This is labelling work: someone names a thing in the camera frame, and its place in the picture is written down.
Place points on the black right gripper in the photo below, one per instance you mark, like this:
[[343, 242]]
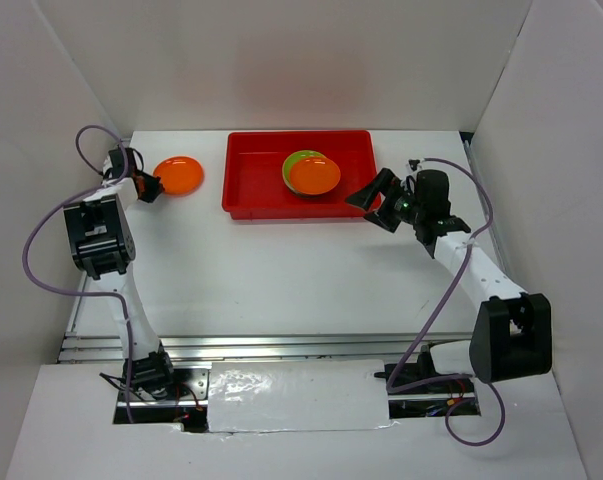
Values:
[[365, 197]]

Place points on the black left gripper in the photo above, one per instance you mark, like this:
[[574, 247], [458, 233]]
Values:
[[155, 188]]

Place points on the orange plate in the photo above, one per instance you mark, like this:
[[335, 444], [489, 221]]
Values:
[[179, 175], [315, 176]]

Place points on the green plate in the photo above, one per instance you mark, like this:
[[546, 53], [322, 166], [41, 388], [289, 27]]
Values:
[[292, 160]]

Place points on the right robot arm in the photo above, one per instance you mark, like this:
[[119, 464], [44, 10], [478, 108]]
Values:
[[512, 335]]

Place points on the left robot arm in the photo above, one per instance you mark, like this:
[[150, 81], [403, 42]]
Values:
[[102, 246]]

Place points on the red plastic bin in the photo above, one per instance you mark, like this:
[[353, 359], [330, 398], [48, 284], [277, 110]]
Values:
[[254, 188]]

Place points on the white foil cover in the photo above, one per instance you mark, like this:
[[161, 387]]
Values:
[[297, 396]]

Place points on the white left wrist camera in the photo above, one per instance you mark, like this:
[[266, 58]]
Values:
[[106, 165]]

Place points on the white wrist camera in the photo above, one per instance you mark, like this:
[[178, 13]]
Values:
[[415, 165], [106, 165]]

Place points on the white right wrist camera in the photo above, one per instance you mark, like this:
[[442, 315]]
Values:
[[415, 165]]

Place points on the aluminium rail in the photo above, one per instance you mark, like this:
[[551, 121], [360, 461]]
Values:
[[82, 349]]

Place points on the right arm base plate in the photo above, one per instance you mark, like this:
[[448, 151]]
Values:
[[423, 379]]

